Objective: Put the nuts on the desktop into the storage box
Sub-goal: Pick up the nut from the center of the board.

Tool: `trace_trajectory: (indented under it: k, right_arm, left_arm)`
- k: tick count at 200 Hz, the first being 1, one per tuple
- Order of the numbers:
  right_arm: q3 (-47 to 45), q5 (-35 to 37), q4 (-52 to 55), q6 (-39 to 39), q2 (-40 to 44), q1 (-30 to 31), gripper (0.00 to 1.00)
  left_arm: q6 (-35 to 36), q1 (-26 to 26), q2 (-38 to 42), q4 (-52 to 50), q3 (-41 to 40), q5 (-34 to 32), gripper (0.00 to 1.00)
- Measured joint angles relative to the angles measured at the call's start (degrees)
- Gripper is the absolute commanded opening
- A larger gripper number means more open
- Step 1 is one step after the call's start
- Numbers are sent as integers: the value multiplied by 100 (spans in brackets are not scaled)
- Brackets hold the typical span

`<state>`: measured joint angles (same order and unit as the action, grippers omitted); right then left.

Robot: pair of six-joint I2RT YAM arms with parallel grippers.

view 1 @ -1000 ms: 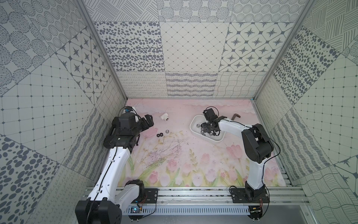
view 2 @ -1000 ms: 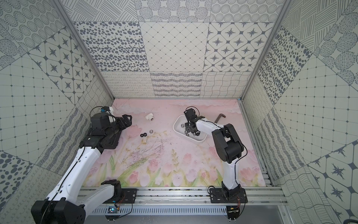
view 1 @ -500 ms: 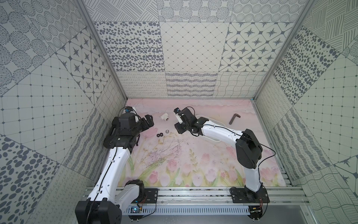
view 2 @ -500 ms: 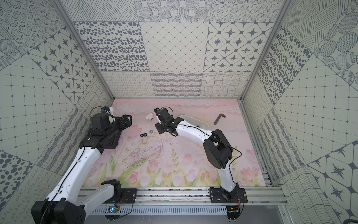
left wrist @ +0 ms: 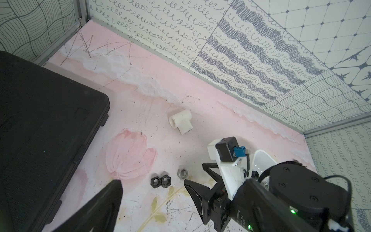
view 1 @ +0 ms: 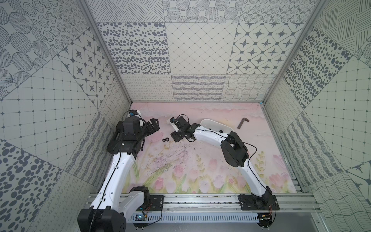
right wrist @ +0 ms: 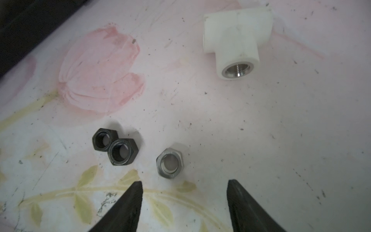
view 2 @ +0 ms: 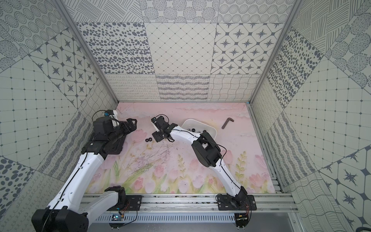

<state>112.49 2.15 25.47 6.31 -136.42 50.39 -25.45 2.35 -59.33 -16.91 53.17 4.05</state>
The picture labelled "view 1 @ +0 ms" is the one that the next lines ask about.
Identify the white storage box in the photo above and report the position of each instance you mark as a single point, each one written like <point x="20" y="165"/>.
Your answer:
<point x="215" y="126"/>

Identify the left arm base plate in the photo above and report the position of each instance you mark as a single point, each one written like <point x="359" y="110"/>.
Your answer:
<point x="152" y="203"/>

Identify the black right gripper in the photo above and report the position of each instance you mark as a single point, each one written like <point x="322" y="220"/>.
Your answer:
<point x="174" y="136"/>

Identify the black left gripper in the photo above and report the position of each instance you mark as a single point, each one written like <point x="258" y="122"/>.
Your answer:
<point x="152" y="126"/>

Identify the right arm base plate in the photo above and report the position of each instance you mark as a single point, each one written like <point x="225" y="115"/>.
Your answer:
<point x="252" y="202"/>

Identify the white slotted cable duct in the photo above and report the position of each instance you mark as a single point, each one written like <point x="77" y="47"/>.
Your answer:
<point x="195" y="218"/>

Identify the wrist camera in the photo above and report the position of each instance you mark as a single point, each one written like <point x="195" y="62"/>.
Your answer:
<point x="134" y="113"/>
<point x="172" y="122"/>

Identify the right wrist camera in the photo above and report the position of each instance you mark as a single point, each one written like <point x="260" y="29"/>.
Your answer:
<point x="172" y="122"/>

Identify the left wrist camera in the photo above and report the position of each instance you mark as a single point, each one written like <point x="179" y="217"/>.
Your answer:
<point x="134" y="113"/>

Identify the aluminium mounting rail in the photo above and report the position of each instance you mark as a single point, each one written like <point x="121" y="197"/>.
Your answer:
<point x="288" y="203"/>

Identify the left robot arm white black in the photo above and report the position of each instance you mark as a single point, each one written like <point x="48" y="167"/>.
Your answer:
<point x="107" y="213"/>

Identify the dark hex allen key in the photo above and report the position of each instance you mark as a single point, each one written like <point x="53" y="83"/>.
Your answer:
<point x="242" y="121"/>

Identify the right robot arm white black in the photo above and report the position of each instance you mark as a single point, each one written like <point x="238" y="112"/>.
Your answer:
<point x="233" y="148"/>

